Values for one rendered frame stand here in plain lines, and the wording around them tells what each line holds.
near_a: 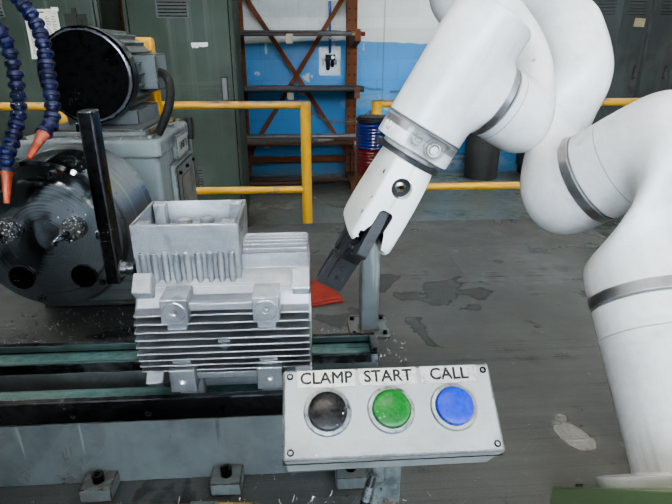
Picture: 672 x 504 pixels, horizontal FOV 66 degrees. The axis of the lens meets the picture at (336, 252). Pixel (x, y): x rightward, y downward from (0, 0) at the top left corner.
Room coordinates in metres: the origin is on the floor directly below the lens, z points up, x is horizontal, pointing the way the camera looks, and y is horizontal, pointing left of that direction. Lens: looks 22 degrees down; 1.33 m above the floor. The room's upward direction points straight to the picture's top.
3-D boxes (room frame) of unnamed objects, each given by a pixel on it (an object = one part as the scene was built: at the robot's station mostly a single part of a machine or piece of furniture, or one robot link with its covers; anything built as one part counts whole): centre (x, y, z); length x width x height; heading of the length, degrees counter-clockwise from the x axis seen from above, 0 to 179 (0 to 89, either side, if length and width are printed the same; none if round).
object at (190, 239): (0.60, 0.17, 1.11); 0.12 x 0.11 x 0.07; 94
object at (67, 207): (0.91, 0.48, 1.04); 0.41 x 0.25 x 0.25; 4
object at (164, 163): (1.17, 0.49, 0.99); 0.35 x 0.31 x 0.37; 4
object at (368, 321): (0.91, -0.06, 1.01); 0.08 x 0.08 x 0.42; 4
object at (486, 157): (5.55, -1.57, 0.30); 0.39 x 0.39 x 0.60
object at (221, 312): (0.60, 0.13, 1.02); 0.20 x 0.19 x 0.19; 94
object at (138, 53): (1.22, 0.46, 1.16); 0.33 x 0.26 x 0.42; 4
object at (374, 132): (0.91, -0.06, 1.19); 0.06 x 0.06 x 0.04
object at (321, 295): (1.06, 0.07, 0.80); 0.15 x 0.12 x 0.01; 111
